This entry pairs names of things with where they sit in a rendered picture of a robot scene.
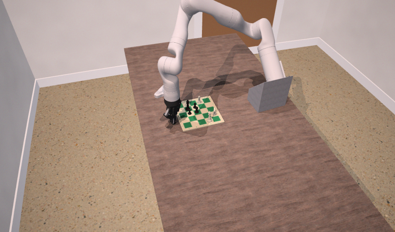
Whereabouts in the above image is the green and cream chessboard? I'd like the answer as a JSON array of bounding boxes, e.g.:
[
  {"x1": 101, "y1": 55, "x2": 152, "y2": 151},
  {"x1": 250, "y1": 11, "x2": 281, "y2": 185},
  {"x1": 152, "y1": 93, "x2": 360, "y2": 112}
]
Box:
[{"x1": 177, "y1": 96, "x2": 225, "y2": 132}]

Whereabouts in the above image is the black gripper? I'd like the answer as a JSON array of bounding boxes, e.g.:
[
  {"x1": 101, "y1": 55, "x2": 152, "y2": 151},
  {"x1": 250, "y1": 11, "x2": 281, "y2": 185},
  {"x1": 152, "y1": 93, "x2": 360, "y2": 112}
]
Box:
[{"x1": 163, "y1": 98, "x2": 182, "y2": 123}]

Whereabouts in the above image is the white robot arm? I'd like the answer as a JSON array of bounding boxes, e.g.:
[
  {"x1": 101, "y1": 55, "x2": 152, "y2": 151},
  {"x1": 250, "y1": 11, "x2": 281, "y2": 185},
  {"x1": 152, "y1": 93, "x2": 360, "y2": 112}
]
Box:
[{"x1": 154, "y1": 0, "x2": 286, "y2": 102}]

